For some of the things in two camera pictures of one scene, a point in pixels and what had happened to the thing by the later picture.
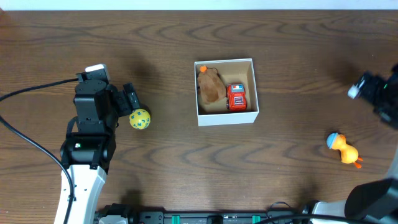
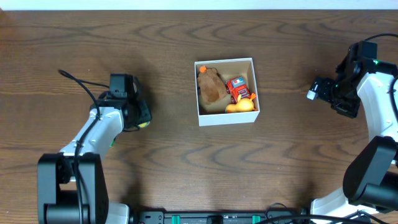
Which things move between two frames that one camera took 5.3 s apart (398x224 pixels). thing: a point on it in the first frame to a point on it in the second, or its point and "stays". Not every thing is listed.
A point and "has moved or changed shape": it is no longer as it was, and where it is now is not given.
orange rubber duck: (349, 154) to (242, 105)
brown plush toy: (210, 85) stays
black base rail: (121, 214) stays
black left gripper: (128, 99) to (143, 113)
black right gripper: (369, 94) to (350, 109)
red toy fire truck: (236, 97) has moved or changed shape
